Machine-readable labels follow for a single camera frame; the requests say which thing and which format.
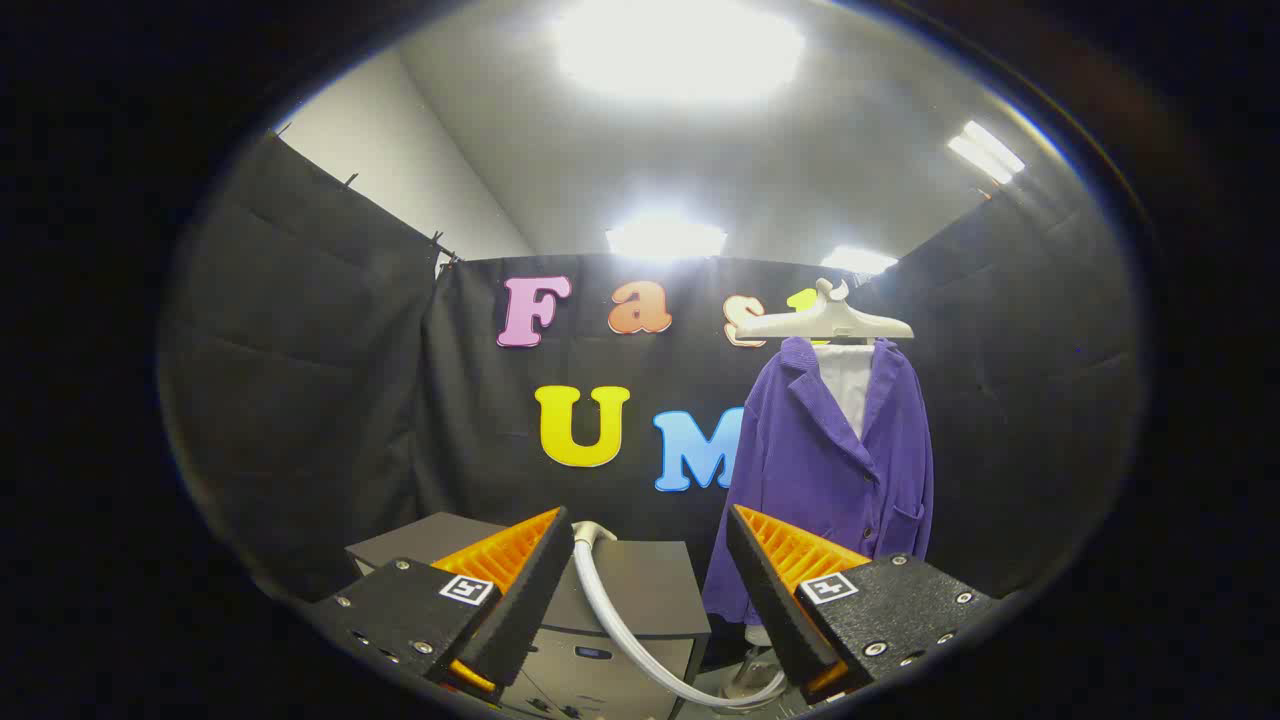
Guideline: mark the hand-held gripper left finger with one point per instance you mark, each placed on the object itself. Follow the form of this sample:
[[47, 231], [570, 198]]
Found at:
[[520, 600]]

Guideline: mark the ceiling light panel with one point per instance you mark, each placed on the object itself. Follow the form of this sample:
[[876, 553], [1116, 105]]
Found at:
[[858, 260], [665, 238], [680, 48]]

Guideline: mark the white shirt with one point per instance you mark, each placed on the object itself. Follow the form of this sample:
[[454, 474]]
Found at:
[[848, 385]]

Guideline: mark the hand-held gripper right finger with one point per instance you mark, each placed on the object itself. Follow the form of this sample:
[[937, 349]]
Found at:
[[765, 590]]

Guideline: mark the white clothes hanger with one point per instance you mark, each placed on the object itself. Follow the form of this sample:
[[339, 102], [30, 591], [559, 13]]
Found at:
[[830, 322]]

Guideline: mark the white garment steamer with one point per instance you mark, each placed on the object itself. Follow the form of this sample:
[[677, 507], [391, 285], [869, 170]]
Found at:
[[612, 610]]

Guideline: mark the long ceiling light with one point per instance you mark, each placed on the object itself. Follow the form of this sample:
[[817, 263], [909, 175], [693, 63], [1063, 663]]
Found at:
[[986, 151]]

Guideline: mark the grey cabinet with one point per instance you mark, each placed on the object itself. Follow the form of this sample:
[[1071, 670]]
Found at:
[[650, 585]]

